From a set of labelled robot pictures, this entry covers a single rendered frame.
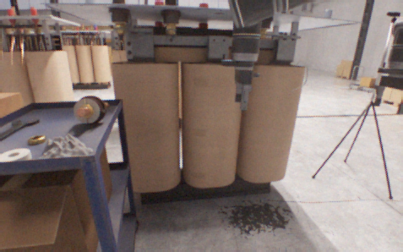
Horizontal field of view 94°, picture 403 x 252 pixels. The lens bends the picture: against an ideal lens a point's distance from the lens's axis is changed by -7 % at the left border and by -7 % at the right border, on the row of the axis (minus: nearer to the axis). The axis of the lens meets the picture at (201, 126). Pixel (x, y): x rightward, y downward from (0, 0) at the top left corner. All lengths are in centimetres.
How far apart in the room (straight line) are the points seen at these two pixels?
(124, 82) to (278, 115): 101
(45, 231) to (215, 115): 102
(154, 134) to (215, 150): 43
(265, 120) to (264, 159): 30
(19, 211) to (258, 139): 130
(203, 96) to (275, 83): 48
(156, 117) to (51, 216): 84
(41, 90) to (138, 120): 220
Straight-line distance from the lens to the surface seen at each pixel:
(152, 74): 122
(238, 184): 179
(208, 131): 133
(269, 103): 141
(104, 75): 694
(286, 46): 145
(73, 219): 70
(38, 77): 331
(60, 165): 58
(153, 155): 137
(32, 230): 61
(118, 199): 104
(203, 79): 124
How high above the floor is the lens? 115
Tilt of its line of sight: 20 degrees down
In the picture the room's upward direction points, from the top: 1 degrees clockwise
